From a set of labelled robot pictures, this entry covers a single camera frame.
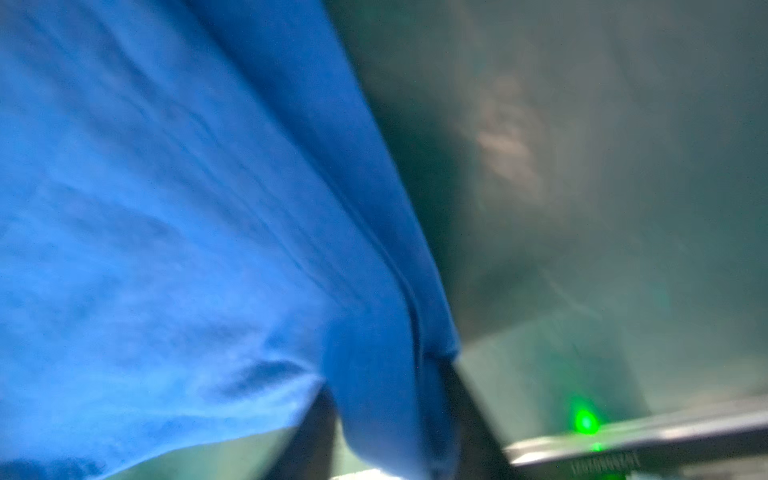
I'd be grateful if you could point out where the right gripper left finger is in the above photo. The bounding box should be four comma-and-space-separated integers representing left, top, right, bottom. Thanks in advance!
263, 387, 337, 480

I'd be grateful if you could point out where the blue printed t-shirt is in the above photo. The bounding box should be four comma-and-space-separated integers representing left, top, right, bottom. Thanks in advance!
1, 1, 459, 479

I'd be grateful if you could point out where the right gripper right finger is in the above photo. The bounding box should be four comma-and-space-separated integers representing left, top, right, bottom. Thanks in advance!
439, 360, 519, 480

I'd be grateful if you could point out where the aluminium front rail frame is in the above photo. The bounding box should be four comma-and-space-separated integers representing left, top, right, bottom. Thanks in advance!
504, 396, 767, 479

